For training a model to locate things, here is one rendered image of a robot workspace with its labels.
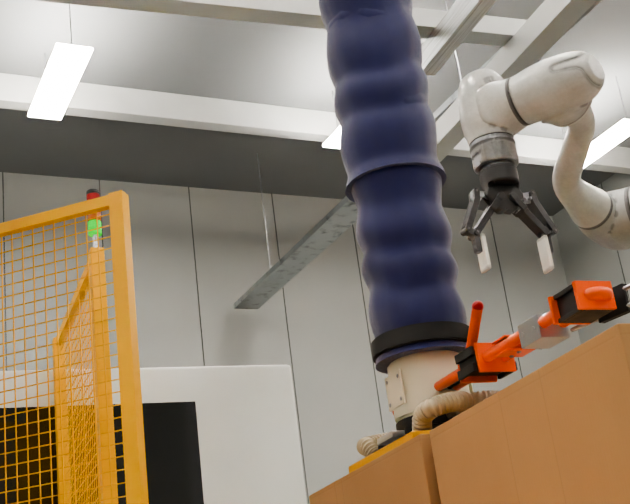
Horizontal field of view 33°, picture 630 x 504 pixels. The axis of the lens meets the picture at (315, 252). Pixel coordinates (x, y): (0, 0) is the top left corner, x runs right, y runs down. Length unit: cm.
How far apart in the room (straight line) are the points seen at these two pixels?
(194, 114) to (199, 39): 105
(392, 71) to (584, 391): 121
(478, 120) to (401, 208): 36
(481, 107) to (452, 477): 72
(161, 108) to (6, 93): 152
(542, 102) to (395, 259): 51
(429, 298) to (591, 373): 85
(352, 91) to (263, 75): 845
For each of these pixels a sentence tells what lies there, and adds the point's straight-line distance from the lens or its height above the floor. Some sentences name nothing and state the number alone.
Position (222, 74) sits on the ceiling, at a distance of 1088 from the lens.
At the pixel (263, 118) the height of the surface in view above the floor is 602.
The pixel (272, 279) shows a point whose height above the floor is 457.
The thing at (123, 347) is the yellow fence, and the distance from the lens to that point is 337.
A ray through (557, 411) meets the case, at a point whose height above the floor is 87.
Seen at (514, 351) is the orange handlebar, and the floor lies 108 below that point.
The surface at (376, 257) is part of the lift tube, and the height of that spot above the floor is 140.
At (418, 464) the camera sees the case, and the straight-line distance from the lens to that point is 199.
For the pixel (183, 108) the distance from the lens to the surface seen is 1107.
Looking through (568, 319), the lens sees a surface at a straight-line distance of 186.
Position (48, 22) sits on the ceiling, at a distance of 1002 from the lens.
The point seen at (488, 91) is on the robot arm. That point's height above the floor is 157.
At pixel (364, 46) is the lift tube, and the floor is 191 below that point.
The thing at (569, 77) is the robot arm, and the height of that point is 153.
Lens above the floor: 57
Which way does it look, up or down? 21 degrees up
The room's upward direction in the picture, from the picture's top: 8 degrees counter-clockwise
